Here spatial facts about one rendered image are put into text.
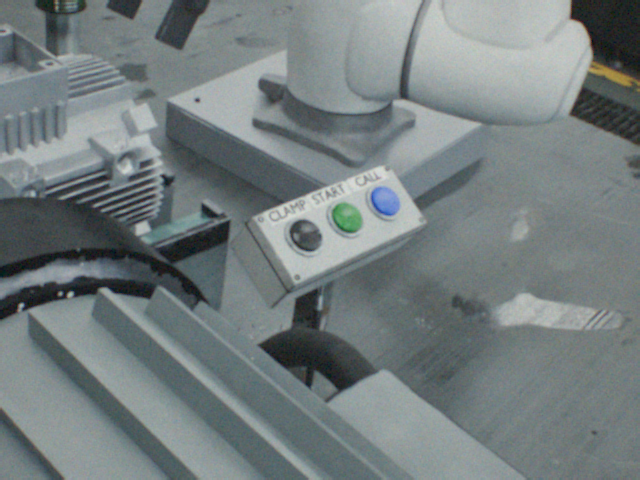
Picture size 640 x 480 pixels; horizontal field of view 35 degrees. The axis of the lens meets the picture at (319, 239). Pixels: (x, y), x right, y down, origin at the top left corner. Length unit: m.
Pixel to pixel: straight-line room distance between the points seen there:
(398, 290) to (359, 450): 0.97
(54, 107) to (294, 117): 0.55
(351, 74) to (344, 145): 0.10
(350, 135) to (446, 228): 0.18
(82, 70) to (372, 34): 0.45
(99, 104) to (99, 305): 0.68
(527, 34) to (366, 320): 0.40
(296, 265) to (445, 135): 0.68
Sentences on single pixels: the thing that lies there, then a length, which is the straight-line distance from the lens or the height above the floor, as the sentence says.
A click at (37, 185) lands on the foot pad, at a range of 0.90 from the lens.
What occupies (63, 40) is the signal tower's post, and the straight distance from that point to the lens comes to 1.34.
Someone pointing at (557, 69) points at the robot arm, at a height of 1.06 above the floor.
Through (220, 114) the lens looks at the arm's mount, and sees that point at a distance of 1.46.
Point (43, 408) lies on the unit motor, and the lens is 0.28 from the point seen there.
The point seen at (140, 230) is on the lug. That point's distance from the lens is 1.03.
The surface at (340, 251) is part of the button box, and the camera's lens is 0.87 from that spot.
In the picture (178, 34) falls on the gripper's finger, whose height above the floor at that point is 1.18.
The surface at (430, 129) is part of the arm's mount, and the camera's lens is 1.50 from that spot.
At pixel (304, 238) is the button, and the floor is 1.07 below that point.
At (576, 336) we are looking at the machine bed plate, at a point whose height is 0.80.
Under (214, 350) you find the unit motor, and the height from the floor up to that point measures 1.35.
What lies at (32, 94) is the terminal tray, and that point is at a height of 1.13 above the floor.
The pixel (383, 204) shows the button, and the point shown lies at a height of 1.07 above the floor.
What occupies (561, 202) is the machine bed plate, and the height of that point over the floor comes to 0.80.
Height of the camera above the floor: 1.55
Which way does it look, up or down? 34 degrees down
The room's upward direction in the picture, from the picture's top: 10 degrees clockwise
